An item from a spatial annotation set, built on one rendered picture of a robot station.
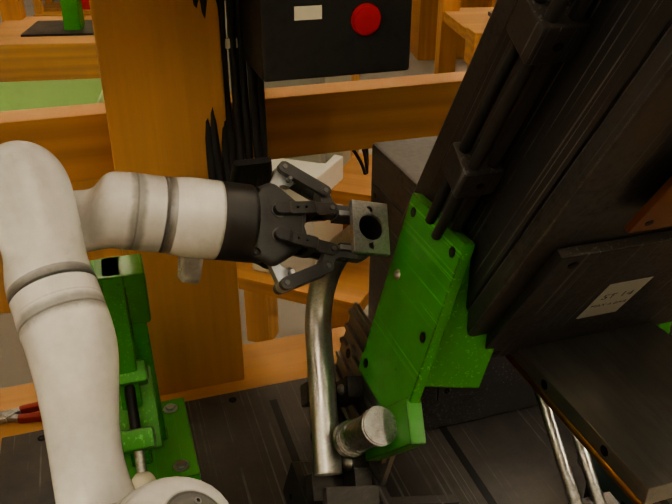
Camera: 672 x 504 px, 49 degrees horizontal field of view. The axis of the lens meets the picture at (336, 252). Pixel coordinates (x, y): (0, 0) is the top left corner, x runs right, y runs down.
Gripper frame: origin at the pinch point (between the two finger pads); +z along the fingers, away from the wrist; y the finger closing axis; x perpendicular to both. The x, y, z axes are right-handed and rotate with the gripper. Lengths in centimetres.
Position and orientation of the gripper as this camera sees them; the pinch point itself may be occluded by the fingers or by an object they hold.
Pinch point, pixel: (352, 234)
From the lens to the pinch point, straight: 75.7
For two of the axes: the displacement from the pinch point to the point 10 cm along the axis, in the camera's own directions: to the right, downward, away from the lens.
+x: -4.0, 2.9, 8.7
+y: -0.4, -9.5, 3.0
